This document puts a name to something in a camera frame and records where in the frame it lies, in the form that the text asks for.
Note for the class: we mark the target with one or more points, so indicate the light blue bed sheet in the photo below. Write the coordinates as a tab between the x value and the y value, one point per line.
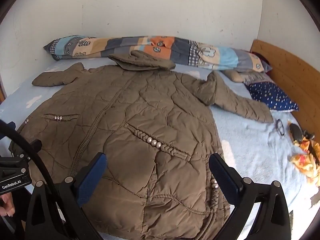
250	150

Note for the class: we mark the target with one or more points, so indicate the navy star pillow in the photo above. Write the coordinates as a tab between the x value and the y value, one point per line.
272	97

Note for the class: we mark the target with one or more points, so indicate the patchwork printed blanket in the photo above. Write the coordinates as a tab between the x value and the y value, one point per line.
175	47

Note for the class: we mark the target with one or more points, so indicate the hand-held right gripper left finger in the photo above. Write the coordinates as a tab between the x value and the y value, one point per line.
91	180

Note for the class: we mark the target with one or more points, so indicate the person's left hand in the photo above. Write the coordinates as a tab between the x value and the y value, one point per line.
6	205

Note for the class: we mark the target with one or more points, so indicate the dark red cloth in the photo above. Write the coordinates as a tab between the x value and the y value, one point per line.
260	57

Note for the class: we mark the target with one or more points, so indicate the dark glasses case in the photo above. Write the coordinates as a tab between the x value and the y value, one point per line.
296	132

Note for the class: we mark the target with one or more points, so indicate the brown quilted jacket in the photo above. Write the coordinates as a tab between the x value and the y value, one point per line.
150	105

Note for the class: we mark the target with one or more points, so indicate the small black clip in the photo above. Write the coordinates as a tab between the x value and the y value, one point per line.
308	134

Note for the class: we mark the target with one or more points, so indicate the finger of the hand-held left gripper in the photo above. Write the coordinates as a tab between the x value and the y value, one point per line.
22	148

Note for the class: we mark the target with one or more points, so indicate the yellow floral cloth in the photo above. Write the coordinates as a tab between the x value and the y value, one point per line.
303	160

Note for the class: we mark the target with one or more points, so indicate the wooden headboard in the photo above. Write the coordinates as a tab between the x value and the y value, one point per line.
295	75

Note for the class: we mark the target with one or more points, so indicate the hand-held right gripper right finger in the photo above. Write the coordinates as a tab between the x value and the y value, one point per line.
223	177

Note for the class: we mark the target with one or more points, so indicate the black eyeglasses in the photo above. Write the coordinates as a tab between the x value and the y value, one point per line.
280	130

